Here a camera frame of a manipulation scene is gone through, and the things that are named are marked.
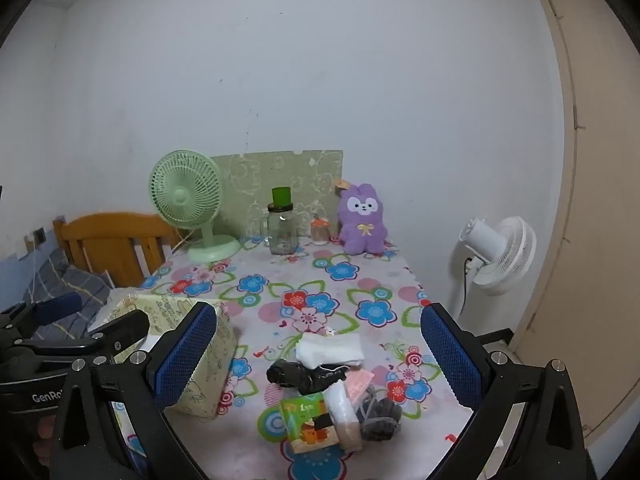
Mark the beige door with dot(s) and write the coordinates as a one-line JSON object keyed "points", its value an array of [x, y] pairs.
{"points": [[600, 210]]}

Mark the green printed tissue packet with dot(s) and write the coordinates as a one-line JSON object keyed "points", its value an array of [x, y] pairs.
{"points": [[305, 422]]}

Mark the green desk fan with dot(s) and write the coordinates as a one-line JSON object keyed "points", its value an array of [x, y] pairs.
{"points": [[185, 195]]}

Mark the purple plush bunny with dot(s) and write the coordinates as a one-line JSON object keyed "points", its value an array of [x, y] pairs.
{"points": [[361, 225]]}

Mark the orange plush tag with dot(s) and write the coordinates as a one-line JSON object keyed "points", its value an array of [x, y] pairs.
{"points": [[341, 184]]}

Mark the yellow patterned gift box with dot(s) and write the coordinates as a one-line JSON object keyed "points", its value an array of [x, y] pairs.
{"points": [[220, 360]]}

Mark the wall socket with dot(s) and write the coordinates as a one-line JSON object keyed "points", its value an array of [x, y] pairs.
{"points": [[38, 237]]}

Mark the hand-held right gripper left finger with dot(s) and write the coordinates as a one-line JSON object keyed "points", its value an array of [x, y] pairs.
{"points": [[185, 355]]}

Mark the floral tablecloth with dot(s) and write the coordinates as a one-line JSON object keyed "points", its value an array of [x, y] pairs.
{"points": [[300, 280]]}

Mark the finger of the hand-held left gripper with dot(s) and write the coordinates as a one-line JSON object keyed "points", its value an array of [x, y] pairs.
{"points": [[122, 330], [57, 307]]}

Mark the clear plastic packet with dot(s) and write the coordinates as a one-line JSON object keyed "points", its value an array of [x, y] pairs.
{"points": [[345, 417]]}

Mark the white sock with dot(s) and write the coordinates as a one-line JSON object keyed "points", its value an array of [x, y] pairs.
{"points": [[332, 350]]}

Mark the wooden bed headboard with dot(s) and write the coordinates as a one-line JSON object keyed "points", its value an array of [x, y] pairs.
{"points": [[115, 240]]}

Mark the person's left hand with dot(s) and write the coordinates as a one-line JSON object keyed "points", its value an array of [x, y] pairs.
{"points": [[44, 432]]}

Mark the grey plaid blanket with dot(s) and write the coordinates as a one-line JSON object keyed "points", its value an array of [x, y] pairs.
{"points": [[75, 285]]}

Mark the glass jar with green cap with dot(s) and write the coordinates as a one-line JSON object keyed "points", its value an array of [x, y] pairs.
{"points": [[281, 230]]}

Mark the pink face mask packet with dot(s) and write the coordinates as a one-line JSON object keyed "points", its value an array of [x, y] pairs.
{"points": [[361, 385]]}

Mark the white standing fan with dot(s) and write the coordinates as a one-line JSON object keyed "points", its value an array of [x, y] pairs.
{"points": [[505, 255]]}

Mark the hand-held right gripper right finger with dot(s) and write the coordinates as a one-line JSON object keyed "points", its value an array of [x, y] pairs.
{"points": [[450, 360]]}

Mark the black plastic bag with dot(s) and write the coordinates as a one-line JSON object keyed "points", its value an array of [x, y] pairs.
{"points": [[300, 375]]}

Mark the small cotton swab jar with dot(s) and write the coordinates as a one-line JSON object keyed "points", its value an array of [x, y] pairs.
{"points": [[320, 232]]}

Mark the green patterned board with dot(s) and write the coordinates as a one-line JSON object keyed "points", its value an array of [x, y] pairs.
{"points": [[280, 170]]}

